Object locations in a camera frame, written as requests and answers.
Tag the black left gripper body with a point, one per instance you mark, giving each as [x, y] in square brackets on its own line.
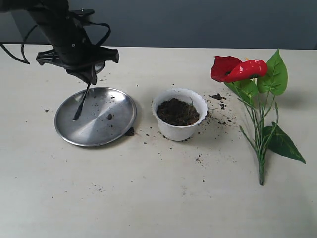
[79, 60]

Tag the steel spoon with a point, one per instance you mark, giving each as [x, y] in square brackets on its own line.
[80, 107]

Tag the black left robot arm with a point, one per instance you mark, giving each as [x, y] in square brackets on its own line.
[64, 30]

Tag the white flower pot with soil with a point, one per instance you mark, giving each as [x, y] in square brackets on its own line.
[179, 111]

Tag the artificial red flower plant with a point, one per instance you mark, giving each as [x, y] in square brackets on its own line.
[257, 84]

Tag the round steel plate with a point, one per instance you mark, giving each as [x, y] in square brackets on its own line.
[107, 115]

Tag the soil clump by plate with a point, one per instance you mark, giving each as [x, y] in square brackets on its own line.
[130, 132]

